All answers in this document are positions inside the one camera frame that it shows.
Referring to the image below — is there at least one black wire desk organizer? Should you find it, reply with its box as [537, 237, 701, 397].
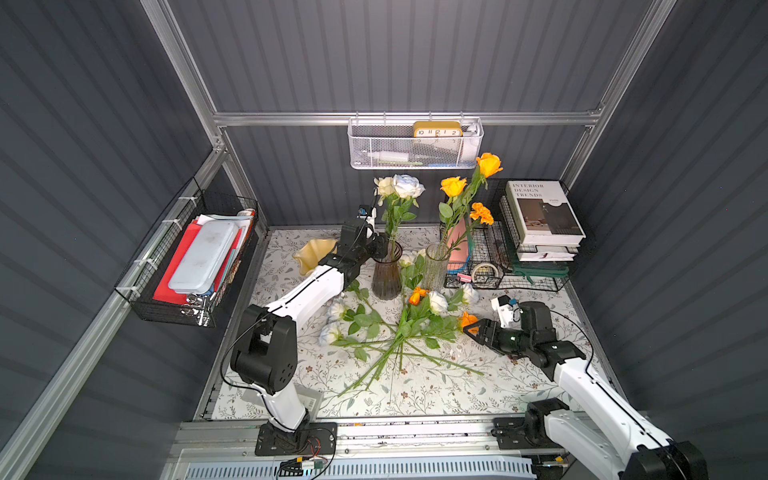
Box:
[444, 179, 597, 292]

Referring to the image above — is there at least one yellow wavy vase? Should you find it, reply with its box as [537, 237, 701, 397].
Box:
[292, 239, 337, 277]

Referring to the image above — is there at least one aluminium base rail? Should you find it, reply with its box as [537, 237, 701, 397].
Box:
[161, 413, 679, 480]

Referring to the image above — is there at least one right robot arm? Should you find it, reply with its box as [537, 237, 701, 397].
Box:
[459, 295, 709, 479]

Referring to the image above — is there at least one red folder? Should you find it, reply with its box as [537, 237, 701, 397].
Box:
[152, 215, 250, 305]

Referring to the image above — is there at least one pile of flowers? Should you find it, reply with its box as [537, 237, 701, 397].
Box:
[318, 250, 479, 393]

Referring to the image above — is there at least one tape roll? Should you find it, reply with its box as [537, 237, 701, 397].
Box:
[471, 262, 500, 286]

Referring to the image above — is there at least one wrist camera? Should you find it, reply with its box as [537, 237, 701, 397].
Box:
[358, 204, 377, 230]
[491, 295, 520, 329]

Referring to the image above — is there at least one yellow orange rose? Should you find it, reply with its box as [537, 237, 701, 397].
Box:
[464, 153, 503, 215]

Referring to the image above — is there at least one floral table mat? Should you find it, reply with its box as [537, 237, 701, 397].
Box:
[206, 226, 607, 421]

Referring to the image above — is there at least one orange marigold stem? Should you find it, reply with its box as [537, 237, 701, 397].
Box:
[454, 202, 495, 245]

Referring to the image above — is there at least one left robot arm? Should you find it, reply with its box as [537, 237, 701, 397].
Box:
[227, 213, 387, 434]

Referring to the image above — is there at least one pink folder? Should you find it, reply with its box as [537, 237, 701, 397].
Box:
[447, 219, 469, 273]

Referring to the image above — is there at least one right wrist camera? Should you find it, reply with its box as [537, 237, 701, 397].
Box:
[491, 295, 520, 329]

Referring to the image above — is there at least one interior design trends book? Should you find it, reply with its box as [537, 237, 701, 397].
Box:
[506, 180, 586, 247]

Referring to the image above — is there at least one white wire wall basket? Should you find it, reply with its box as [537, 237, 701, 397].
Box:
[347, 115, 485, 170]

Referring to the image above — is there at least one cream white rose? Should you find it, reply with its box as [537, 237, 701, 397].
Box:
[374, 176, 399, 240]

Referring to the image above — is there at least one yellow clock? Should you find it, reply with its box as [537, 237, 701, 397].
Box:
[413, 120, 463, 138]

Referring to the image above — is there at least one white plastic case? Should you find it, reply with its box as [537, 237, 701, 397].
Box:
[168, 219, 239, 295]

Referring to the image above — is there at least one black wire side basket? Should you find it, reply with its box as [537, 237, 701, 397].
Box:
[115, 179, 259, 328]

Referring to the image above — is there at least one clear glass vase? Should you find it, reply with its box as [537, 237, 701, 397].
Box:
[422, 242, 451, 291]

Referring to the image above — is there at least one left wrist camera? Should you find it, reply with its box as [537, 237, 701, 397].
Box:
[358, 204, 377, 230]

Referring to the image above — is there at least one purple ribbed glass vase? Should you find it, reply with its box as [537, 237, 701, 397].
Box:
[371, 241, 402, 300]

